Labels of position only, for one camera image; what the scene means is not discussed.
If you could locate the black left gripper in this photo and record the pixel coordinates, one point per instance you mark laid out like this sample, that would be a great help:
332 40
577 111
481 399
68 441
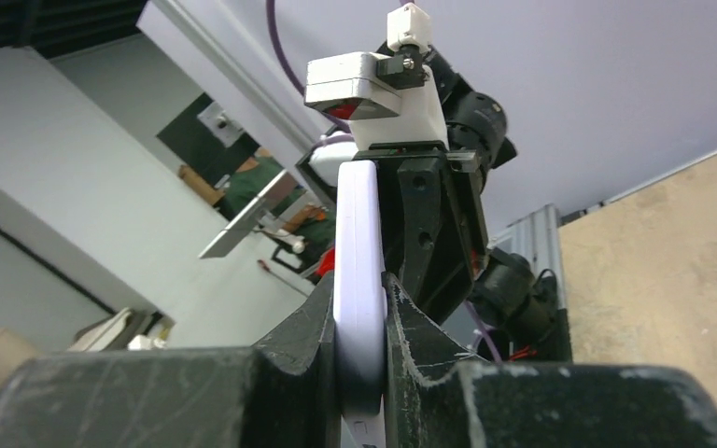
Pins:
433 227

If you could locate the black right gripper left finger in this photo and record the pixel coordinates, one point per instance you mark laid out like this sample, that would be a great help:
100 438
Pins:
277 392

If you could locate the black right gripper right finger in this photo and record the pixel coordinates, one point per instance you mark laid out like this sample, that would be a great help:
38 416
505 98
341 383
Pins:
441 395

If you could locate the phone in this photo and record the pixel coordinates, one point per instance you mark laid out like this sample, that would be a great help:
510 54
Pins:
360 304

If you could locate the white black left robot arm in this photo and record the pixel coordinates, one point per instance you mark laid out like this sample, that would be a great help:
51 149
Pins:
518 297

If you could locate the person in green shirt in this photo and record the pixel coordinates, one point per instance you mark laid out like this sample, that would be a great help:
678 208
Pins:
314 223

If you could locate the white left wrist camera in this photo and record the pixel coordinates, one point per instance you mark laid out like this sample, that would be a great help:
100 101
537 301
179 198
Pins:
385 99

